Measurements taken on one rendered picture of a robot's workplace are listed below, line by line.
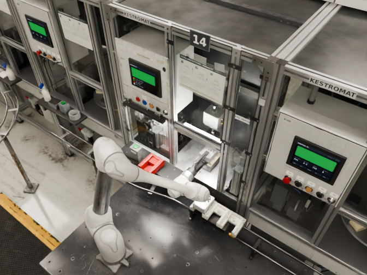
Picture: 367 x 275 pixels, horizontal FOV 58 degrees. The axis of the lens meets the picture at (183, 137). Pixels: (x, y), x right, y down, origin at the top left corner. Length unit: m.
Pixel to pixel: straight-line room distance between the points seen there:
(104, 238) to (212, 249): 0.74
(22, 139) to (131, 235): 2.37
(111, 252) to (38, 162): 2.10
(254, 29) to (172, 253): 1.52
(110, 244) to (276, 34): 1.54
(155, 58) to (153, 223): 1.20
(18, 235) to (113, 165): 1.94
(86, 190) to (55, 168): 0.50
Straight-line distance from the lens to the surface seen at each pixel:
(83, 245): 2.51
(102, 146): 1.90
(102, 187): 2.07
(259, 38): 1.78
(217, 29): 1.83
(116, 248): 2.21
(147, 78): 2.07
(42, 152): 4.18
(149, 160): 2.51
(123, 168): 1.78
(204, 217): 2.31
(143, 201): 2.62
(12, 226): 3.64
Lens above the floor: 2.82
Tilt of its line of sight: 45 degrees down
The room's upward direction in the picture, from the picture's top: straight up
